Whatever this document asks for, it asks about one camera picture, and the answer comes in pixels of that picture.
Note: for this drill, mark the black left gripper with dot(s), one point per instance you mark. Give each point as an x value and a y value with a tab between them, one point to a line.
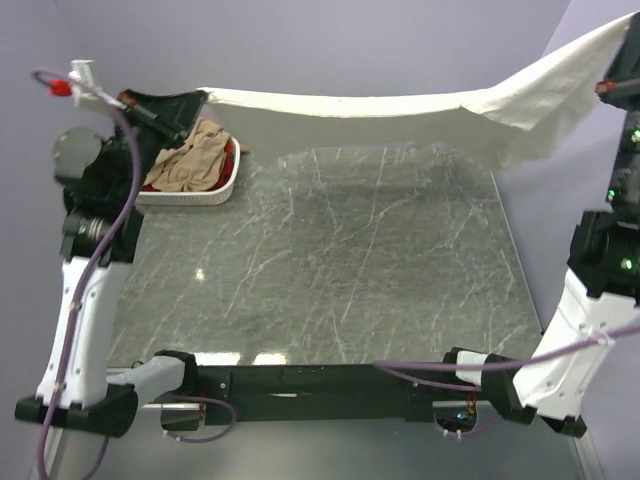
172	116

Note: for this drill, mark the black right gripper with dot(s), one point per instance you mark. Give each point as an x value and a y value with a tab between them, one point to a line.
622	78

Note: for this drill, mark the cream white t-shirt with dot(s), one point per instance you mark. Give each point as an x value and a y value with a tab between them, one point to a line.
523	118

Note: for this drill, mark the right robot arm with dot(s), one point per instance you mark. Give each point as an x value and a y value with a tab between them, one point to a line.
601	286

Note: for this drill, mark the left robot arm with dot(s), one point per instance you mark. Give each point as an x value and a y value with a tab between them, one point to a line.
101	179

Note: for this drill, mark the beige t-shirt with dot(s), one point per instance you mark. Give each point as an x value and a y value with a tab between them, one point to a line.
206	133

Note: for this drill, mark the red t-shirt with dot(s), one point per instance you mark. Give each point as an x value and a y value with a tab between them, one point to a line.
191	170

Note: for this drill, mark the white plastic laundry basket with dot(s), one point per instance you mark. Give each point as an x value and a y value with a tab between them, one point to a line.
208	198

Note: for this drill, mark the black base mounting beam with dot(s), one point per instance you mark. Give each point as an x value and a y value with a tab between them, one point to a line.
320	395

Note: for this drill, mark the aluminium frame rail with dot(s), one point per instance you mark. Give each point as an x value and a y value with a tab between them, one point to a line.
165	406

